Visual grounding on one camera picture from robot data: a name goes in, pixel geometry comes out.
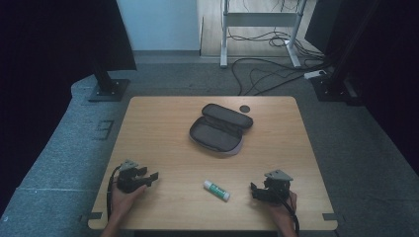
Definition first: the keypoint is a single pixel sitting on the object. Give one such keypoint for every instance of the round dark table grommet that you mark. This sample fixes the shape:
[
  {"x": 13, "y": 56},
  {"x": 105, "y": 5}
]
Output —
[{"x": 244, "y": 109}]

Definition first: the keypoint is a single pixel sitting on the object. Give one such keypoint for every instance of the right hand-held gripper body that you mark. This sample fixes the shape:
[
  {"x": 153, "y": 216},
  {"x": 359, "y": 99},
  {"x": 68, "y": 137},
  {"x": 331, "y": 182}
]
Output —
[{"x": 276, "y": 189}]

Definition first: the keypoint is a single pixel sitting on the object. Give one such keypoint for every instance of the white metal desk frame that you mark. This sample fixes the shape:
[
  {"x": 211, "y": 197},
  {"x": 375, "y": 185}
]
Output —
[{"x": 260, "y": 19}]

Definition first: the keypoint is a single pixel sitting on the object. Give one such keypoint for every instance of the black curtain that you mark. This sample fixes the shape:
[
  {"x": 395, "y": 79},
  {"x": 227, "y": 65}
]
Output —
[
  {"x": 385, "y": 65},
  {"x": 49, "y": 65}
]

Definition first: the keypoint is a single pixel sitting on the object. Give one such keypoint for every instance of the black stand with base plate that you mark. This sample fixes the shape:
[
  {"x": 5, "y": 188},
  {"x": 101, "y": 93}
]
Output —
[
  {"x": 107, "y": 84},
  {"x": 332, "y": 85}
]

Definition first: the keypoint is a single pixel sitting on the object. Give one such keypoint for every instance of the white green glue stick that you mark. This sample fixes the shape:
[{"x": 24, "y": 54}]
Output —
[{"x": 216, "y": 190}]

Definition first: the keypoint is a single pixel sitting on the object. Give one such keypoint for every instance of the person's right hand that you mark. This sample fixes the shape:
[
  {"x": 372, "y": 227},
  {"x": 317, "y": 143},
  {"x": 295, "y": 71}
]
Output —
[{"x": 280, "y": 210}]

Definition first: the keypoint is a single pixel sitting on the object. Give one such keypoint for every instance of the white power strip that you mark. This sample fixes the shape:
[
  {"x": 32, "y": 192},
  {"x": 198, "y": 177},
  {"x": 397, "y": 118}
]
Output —
[{"x": 315, "y": 74}]

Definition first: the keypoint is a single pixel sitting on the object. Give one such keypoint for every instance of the person's left hand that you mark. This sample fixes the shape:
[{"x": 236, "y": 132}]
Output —
[{"x": 123, "y": 202}]

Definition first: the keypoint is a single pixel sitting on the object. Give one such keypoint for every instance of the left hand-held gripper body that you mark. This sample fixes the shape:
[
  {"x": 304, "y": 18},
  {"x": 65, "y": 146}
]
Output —
[{"x": 126, "y": 182}]

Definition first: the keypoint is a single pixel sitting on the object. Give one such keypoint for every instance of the grey zip pencil case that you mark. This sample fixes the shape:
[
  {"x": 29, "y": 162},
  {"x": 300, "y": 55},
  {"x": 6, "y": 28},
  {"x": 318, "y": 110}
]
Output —
[{"x": 219, "y": 131}]

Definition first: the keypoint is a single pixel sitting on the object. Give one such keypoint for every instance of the dark floor socket plate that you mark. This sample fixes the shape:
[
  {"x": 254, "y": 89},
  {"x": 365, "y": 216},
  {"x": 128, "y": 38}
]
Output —
[{"x": 103, "y": 129}]

